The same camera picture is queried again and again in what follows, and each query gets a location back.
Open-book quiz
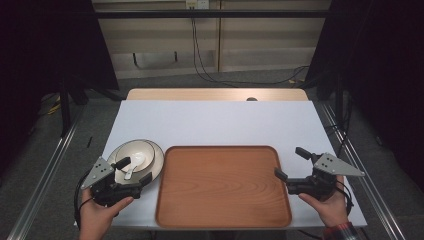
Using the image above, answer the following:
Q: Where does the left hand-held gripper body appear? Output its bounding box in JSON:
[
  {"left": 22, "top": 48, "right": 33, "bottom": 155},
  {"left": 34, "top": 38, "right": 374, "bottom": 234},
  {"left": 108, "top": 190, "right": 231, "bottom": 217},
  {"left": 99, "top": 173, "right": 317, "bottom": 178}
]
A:
[{"left": 80, "top": 155, "right": 144, "bottom": 208}]

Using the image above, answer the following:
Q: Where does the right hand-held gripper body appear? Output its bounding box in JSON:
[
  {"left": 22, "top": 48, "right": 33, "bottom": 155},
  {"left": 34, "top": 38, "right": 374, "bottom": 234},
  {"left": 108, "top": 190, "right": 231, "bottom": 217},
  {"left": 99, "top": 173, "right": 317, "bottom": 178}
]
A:
[{"left": 285, "top": 152, "right": 366, "bottom": 201}]

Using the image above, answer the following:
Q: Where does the white ceramic spoon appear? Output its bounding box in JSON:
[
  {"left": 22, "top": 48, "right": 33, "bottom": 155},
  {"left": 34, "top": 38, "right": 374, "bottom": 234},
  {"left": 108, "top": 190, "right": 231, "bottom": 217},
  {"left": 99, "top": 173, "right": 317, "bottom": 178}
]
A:
[{"left": 124, "top": 152, "right": 147, "bottom": 181}]

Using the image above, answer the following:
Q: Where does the cream ceramic bowl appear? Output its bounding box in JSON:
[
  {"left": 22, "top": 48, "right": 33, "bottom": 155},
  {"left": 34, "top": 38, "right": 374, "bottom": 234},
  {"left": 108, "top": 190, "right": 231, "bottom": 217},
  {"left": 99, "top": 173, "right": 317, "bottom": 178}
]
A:
[{"left": 114, "top": 140, "right": 156, "bottom": 174}]

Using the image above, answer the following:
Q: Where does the cream ceramic plate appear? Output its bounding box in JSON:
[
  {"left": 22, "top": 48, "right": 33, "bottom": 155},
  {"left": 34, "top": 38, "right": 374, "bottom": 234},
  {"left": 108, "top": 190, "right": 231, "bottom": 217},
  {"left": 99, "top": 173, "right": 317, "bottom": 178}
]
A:
[{"left": 107, "top": 139, "right": 165, "bottom": 186}]

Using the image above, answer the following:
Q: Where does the person's right hand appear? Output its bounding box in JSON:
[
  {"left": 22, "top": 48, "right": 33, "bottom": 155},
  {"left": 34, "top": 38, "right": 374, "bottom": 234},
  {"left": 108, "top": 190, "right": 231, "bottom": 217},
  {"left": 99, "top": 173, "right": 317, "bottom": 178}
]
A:
[{"left": 298, "top": 175, "right": 350, "bottom": 230}]

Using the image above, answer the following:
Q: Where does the person's left hand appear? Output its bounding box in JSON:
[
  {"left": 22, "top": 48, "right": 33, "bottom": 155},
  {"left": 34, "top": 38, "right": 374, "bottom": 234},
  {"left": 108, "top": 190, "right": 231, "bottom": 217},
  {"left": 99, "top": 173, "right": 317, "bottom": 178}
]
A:
[{"left": 78, "top": 188, "right": 135, "bottom": 234}]

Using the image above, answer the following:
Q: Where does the person's red plaid sleeve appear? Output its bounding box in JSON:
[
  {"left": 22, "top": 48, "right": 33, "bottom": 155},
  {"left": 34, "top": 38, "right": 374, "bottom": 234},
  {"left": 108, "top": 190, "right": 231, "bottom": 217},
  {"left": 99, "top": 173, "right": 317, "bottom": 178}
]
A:
[{"left": 322, "top": 221, "right": 363, "bottom": 240}]

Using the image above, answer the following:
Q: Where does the brown wooden tray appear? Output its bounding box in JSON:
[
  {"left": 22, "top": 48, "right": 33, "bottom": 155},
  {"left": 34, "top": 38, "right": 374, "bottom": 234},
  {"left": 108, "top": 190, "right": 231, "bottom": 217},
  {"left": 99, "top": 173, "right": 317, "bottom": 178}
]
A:
[{"left": 155, "top": 145, "right": 293, "bottom": 230}]

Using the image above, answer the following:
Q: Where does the white table board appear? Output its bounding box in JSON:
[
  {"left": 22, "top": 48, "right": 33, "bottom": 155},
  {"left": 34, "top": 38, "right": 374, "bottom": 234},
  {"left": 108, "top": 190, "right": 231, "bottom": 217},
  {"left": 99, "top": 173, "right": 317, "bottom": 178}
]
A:
[{"left": 74, "top": 99, "right": 368, "bottom": 230}]

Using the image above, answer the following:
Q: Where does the light wooden table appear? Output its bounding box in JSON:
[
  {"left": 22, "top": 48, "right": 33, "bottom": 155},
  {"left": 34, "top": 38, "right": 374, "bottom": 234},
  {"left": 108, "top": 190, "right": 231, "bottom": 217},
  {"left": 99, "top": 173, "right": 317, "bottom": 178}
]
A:
[{"left": 126, "top": 87, "right": 310, "bottom": 102}]

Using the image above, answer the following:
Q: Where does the black curtain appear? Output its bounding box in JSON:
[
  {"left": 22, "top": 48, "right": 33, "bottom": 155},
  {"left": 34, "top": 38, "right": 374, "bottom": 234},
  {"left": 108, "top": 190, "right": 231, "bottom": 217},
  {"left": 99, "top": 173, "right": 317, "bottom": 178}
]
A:
[
  {"left": 304, "top": 0, "right": 424, "bottom": 193},
  {"left": 0, "top": 0, "right": 120, "bottom": 168}
]

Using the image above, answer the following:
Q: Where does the black horizontal bar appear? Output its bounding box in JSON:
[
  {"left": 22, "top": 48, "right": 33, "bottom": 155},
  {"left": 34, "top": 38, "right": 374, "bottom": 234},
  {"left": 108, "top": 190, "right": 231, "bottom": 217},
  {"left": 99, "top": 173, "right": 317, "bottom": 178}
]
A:
[{"left": 94, "top": 9, "right": 331, "bottom": 19}]

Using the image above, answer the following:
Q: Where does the right hand-held gripper black cable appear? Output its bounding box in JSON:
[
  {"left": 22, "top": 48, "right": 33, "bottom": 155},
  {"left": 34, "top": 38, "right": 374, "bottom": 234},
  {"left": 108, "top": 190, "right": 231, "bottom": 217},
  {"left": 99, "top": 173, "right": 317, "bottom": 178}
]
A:
[{"left": 334, "top": 181, "right": 355, "bottom": 216}]

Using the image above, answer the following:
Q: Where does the hand-held gripper black cable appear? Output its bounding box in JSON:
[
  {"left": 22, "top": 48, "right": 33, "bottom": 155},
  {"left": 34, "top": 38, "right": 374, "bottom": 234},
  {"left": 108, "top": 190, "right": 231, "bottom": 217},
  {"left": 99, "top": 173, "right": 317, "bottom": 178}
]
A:
[
  {"left": 334, "top": 181, "right": 355, "bottom": 216},
  {"left": 73, "top": 169, "right": 95, "bottom": 230}
]

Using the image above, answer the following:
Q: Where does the left hand-held gripper black cable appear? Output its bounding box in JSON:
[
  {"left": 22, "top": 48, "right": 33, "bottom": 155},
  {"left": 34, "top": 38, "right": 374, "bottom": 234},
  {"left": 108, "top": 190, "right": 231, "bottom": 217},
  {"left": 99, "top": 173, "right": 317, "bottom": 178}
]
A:
[{"left": 73, "top": 169, "right": 95, "bottom": 230}]

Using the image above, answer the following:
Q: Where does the black floor cable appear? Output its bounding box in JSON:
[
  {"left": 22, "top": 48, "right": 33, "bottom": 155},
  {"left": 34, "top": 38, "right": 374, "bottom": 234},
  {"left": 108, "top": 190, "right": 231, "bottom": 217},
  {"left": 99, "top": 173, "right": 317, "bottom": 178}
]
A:
[{"left": 324, "top": 98, "right": 355, "bottom": 158}]

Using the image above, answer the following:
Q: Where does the aluminium floor rail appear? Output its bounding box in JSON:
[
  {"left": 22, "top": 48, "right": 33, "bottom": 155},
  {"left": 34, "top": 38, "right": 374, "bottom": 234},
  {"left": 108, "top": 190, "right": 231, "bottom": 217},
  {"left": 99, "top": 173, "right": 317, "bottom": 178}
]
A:
[
  {"left": 319, "top": 101, "right": 406, "bottom": 240},
  {"left": 6, "top": 105, "right": 88, "bottom": 240}
]

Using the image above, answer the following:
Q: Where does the black stand post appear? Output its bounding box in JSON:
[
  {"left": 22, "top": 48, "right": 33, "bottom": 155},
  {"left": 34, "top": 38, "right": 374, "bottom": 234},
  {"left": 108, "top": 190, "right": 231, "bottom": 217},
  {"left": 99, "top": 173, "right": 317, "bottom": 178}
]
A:
[
  {"left": 58, "top": 78, "right": 73, "bottom": 138},
  {"left": 334, "top": 74, "right": 345, "bottom": 127}
]

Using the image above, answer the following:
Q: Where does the yellow floor cable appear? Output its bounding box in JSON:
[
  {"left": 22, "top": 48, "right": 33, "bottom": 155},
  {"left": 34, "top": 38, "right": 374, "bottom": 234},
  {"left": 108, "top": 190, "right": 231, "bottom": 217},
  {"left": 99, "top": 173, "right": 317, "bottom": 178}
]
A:
[{"left": 46, "top": 94, "right": 63, "bottom": 116}]

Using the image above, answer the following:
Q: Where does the black wall cable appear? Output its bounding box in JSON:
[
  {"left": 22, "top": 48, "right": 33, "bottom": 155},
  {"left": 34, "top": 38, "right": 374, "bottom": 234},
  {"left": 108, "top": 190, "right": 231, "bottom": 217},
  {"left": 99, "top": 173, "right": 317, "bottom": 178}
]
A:
[{"left": 190, "top": 8, "right": 311, "bottom": 89}]

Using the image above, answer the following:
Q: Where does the white wall socket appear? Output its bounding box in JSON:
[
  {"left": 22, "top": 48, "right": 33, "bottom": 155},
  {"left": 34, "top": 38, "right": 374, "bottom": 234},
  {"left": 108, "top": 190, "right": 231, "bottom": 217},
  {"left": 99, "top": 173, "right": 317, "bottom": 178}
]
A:
[{"left": 185, "top": 0, "right": 210, "bottom": 10}]

